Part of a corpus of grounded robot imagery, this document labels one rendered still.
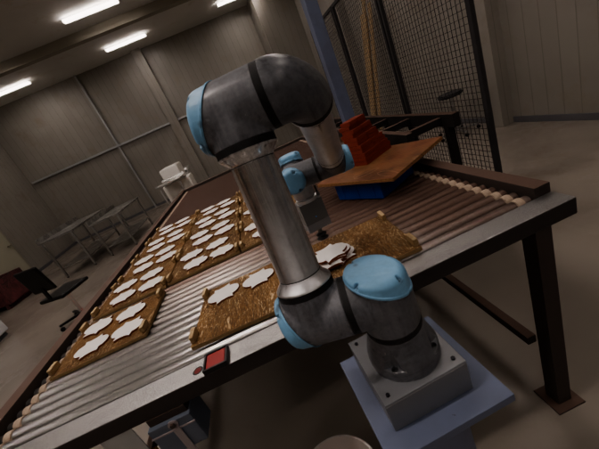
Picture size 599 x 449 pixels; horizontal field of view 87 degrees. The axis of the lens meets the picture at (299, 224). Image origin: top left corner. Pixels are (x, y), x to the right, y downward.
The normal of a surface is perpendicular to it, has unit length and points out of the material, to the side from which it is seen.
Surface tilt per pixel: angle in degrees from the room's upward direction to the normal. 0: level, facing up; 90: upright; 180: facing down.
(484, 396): 0
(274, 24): 90
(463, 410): 0
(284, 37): 90
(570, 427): 0
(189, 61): 90
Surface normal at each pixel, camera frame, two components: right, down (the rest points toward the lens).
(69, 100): 0.23, 0.28
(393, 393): -0.39, -0.84
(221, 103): -0.14, 0.15
